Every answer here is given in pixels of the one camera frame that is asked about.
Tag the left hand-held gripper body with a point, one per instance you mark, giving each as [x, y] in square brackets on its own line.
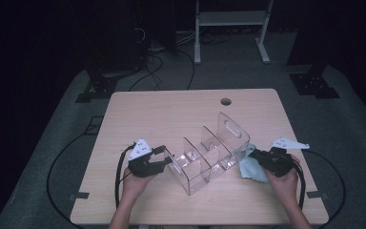
[141, 165]

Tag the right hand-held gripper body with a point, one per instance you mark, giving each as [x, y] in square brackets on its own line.
[278, 162]

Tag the light blue cleaning cloth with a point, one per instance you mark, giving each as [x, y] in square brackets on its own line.
[251, 170]

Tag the clear acrylic divided organizer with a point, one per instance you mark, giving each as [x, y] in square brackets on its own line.
[208, 159]

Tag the person's left hand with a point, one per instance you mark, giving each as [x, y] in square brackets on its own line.
[135, 187]

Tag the person's right hand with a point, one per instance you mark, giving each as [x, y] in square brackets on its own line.
[284, 191]

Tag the dark floor tape strip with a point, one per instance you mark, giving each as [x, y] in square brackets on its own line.
[79, 196]
[317, 194]

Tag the black stand base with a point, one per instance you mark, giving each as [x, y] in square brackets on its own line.
[314, 85]
[98, 89]

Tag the black equipment cabinet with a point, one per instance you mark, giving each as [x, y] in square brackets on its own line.
[117, 35]

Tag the white metal stand frame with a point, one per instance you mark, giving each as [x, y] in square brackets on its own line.
[232, 19]

